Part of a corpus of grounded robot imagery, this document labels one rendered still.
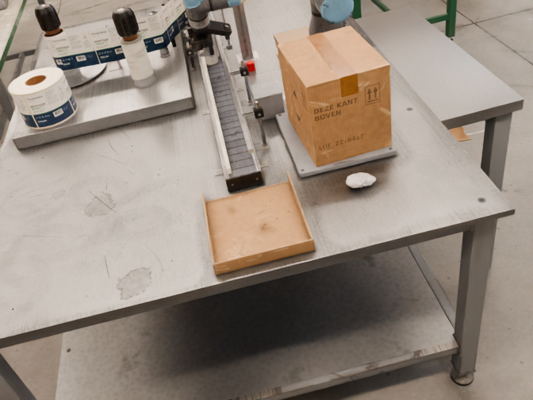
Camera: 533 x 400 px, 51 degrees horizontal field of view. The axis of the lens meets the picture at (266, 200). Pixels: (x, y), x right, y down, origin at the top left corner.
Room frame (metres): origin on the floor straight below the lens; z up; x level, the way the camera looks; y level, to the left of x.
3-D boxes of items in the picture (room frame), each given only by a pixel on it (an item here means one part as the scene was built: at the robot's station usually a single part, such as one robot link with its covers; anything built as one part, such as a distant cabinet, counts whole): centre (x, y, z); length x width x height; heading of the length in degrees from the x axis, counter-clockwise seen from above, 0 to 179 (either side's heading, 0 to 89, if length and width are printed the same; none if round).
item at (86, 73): (2.28, 0.70, 0.89); 0.31 x 0.31 x 0.01
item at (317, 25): (2.06, -0.37, 0.97); 0.15 x 0.15 x 0.10
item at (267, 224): (1.14, 0.04, 0.85); 0.30 x 0.26 x 0.04; 3
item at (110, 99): (2.24, 0.55, 0.86); 0.80 x 0.67 x 0.05; 3
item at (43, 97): (1.95, 0.73, 0.95); 0.20 x 0.20 x 0.14
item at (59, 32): (2.28, 0.70, 1.04); 0.09 x 0.09 x 0.29
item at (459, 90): (1.88, -0.39, 0.81); 0.90 x 0.90 x 0.04; 5
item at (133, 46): (2.05, 0.37, 1.03); 0.09 x 0.09 x 0.30
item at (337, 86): (1.48, -0.27, 0.99); 0.30 x 0.24 x 0.27; 7
